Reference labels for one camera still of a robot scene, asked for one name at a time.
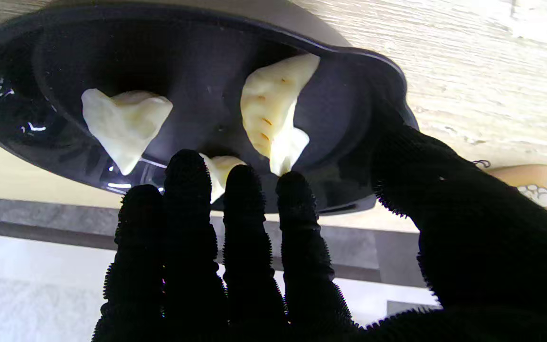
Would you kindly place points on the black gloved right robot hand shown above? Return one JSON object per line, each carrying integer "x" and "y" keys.
{"x": 468, "y": 237}

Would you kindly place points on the white paper food container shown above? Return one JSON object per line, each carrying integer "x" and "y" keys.
{"x": 534, "y": 190}

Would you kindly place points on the pale dumpling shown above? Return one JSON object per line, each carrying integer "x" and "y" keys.
{"x": 121, "y": 123}
{"x": 273, "y": 104}
{"x": 221, "y": 173}

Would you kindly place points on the black cast iron skillet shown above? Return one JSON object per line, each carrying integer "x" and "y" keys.
{"x": 197, "y": 71}

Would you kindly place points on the white kitchen counter grey front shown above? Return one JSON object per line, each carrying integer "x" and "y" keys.
{"x": 41, "y": 256}

